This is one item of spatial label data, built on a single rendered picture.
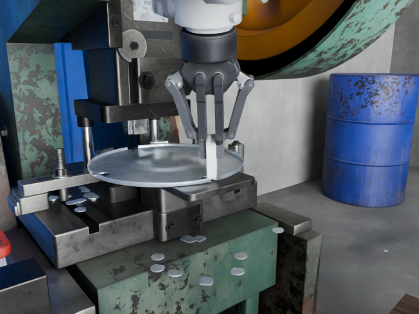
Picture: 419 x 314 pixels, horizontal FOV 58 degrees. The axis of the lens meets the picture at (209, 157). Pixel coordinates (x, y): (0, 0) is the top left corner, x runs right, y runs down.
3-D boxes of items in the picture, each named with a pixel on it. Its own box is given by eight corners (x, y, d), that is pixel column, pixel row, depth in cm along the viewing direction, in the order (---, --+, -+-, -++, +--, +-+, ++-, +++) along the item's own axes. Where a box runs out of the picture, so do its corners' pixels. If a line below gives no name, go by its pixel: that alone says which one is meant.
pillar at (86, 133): (96, 171, 83) (91, 107, 80) (86, 173, 82) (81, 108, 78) (92, 169, 85) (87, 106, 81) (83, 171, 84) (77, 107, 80)
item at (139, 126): (151, 132, 81) (150, 114, 80) (130, 134, 78) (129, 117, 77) (143, 130, 83) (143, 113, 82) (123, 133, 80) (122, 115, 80)
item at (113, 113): (193, 126, 81) (193, 99, 80) (104, 137, 69) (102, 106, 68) (155, 117, 94) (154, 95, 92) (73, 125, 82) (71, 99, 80)
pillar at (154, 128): (161, 159, 93) (159, 102, 90) (153, 161, 92) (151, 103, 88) (156, 157, 95) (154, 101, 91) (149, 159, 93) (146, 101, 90)
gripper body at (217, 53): (172, 35, 47) (177, 103, 52) (240, 35, 47) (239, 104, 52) (180, 20, 54) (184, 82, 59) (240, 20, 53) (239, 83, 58)
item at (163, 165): (65, 159, 75) (65, 156, 75) (187, 141, 92) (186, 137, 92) (133, 201, 53) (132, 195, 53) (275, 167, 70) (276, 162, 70)
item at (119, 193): (194, 184, 85) (194, 170, 84) (109, 204, 73) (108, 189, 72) (157, 168, 97) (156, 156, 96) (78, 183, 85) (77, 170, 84)
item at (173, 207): (255, 248, 67) (258, 174, 64) (191, 275, 59) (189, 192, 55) (177, 207, 86) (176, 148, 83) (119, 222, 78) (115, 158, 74)
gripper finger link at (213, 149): (212, 133, 61) (216, 133, 60) (212, 169, 64) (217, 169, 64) (210, 142, 58) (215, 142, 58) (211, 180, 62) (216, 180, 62)
